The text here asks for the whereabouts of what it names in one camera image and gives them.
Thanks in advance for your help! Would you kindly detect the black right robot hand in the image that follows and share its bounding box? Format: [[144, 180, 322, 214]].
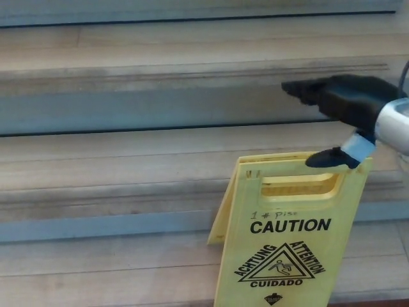
[[281, 74, 408, 169]]

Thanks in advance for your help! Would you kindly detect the yellow folding caution sign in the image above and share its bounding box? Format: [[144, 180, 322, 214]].
[[206, 151, 374, 307]]

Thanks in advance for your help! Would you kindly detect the grey wooden staircase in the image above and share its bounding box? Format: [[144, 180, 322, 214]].
[[0, 0, 409, 307]]

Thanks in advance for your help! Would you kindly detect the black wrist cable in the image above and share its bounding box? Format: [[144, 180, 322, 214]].
[[397, 60, 409, 97]]

